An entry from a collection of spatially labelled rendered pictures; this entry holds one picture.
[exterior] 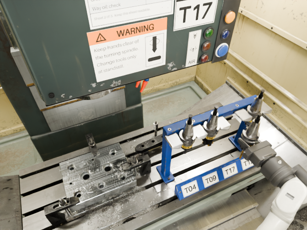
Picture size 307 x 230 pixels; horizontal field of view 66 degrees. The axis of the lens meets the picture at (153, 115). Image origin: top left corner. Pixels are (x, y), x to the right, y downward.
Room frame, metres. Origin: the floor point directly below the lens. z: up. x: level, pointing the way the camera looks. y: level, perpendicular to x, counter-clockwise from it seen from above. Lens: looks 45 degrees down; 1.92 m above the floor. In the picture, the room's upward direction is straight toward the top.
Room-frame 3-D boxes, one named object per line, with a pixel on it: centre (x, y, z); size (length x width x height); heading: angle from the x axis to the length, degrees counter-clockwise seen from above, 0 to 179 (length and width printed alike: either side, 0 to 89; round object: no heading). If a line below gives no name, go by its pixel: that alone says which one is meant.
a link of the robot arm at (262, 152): (0.50, -0.41, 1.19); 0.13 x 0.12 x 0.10; 115
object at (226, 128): (0.65, -0.28, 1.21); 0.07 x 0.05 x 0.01; 25
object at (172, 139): (0.56, -0.08, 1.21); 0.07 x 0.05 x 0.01; 25
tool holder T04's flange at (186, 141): (0.58, -0.13, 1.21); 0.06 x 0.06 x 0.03
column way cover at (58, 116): (0.98, 0.38, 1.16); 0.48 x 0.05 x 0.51; 115
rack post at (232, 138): (0.80, -0.46, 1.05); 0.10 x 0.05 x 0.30; 25
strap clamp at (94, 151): (0.71, 0.30, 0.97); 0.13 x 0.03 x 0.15; 25
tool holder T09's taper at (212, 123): (0.63, -0.23, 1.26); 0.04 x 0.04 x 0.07
